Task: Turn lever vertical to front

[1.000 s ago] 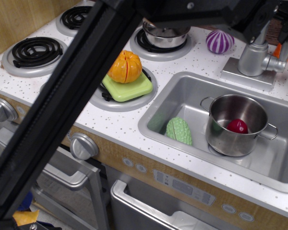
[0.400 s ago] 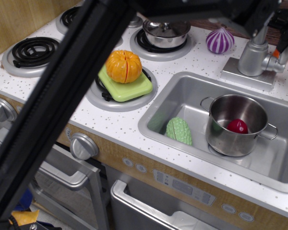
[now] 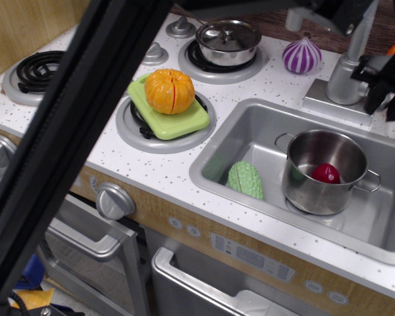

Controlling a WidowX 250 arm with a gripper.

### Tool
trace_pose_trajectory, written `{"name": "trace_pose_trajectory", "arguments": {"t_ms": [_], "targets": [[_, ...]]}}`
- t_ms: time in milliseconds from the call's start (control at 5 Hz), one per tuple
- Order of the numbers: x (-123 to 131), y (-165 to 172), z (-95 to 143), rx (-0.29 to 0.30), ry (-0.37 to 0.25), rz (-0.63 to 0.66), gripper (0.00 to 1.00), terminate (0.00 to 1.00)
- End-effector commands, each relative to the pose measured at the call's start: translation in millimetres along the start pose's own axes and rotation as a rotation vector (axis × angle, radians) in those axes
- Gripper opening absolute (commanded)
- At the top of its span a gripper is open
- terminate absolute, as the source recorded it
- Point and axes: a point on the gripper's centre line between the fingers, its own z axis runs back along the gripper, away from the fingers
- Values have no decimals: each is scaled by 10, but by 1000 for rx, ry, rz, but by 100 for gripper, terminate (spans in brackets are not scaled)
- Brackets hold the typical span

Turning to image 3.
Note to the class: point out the orange toy pumpkin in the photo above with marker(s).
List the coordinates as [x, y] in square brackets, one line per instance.
[169, 91]

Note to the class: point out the silver oven door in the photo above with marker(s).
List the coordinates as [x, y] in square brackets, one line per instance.
[99, 261]

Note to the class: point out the stove burner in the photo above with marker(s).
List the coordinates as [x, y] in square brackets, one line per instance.
[129, 131]
[26, 82]
[193, 64]

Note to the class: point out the steel pot with handles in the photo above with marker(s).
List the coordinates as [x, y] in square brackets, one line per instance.
[305, 151]

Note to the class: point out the silver toy sink basin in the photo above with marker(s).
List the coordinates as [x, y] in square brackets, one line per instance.
[366, 225]

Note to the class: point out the silver countertop knob rear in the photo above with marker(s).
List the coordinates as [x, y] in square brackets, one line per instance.
[181, 29]

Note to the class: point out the green toy bitter gourd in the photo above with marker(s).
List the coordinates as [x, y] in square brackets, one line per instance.
[243, 177]

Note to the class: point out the blue object on floor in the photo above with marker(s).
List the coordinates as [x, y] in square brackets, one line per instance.
[32, 275]

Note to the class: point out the front right stove burner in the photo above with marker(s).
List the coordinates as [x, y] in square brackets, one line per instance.
[129, 131]

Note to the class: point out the silver oven knob right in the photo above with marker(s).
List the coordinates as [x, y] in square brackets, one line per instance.
[113, 202]

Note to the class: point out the silver oven knob left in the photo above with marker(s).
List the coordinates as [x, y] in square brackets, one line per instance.
[7, 150]

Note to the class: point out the silver dishwasher door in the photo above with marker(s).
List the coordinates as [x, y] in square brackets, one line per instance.
[187, 282]

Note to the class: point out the purple striped toy onion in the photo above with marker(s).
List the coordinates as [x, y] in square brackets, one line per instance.
[301, 56]

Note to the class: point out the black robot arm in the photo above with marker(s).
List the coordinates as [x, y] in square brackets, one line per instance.
[64, 135]

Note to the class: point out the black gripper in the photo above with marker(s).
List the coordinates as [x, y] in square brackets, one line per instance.
[378, 72]

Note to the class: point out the yellow cloth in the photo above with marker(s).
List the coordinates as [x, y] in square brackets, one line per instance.
[35, 298]

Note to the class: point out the silver toy faucet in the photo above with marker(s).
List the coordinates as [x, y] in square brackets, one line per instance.
[339, 97]

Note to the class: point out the steel lidded pan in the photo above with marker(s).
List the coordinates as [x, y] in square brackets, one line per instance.
[228, 42]

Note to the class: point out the front left stove burner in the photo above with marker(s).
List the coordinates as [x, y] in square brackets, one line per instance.
[26, 82]

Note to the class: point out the silver countertop knob front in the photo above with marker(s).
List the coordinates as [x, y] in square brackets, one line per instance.
[155, 55]

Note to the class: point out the silver oven knob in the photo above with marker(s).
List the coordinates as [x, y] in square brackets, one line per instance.
[113, 202]
[7, 150]

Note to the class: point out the red toy fruit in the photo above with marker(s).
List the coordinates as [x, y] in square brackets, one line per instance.
[326, 173]

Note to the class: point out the silver countertop knob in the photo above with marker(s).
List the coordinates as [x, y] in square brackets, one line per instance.
[155, 55]
[181, 29]

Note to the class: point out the green toy cutting board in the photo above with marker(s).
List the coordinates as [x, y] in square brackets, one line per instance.
[167, 127]

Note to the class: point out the grey control panel sticker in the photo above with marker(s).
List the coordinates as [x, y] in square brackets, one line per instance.
[253, 258]

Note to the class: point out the back right stove burner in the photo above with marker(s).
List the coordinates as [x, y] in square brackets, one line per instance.
[193, 64]

